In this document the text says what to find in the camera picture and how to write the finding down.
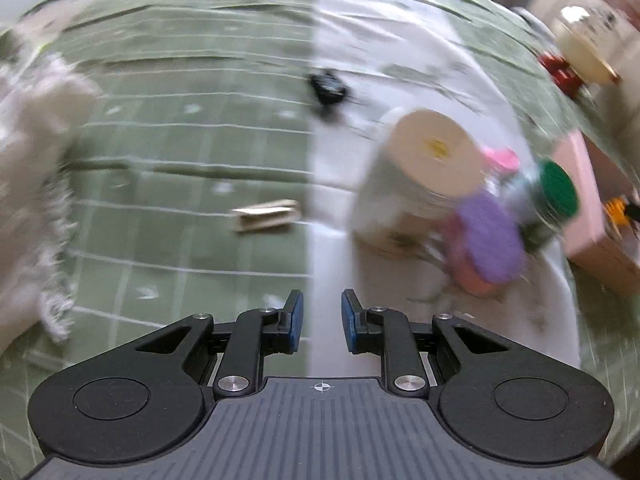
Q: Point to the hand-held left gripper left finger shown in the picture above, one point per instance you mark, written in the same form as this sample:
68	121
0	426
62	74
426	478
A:
295	322

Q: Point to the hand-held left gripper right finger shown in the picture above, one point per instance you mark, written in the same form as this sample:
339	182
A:
350	322

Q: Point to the pink cardboard box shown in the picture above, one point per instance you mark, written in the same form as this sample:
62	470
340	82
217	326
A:
590	220

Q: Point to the orange yellow object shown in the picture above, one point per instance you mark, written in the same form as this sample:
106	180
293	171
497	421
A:
620	210

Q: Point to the wooden clip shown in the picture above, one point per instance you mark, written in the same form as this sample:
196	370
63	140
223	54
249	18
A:
267	215

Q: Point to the clear jar cream lid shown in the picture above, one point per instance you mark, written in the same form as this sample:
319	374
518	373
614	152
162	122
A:
415	180

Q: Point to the pink jar purple lid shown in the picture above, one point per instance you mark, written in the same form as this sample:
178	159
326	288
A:
487	245

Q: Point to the green checked bed sheet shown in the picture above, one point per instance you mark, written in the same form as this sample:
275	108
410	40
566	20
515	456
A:
200	135

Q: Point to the small pink item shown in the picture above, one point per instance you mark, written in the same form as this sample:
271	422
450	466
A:
502	159

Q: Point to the black hair clip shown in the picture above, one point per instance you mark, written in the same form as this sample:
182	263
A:
327	87

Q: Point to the green lid cream jar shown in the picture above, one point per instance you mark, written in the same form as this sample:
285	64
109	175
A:
552	200

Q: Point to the white fuzzy cloth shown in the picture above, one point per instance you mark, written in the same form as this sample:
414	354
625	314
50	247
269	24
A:
35	170

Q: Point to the jar with cream lid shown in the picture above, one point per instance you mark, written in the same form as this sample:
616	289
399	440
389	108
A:
582	45

